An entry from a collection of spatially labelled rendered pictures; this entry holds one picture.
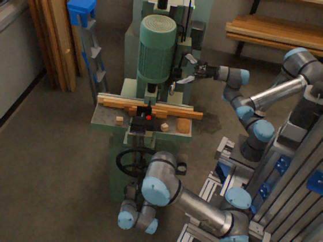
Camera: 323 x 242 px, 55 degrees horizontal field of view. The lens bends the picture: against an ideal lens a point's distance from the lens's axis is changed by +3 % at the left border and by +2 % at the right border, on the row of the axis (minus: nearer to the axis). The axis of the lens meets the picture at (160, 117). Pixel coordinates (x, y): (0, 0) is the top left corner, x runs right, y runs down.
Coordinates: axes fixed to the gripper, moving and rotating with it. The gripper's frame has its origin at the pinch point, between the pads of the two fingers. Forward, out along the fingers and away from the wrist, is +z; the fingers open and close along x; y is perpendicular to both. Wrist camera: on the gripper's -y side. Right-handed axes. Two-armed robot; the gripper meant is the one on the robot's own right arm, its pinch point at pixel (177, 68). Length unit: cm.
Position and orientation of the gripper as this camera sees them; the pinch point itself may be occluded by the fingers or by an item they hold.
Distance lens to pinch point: 158.1
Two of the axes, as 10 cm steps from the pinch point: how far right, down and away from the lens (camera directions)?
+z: -9.9, -1.6, -0.2
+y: 0.3, -0.6, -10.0
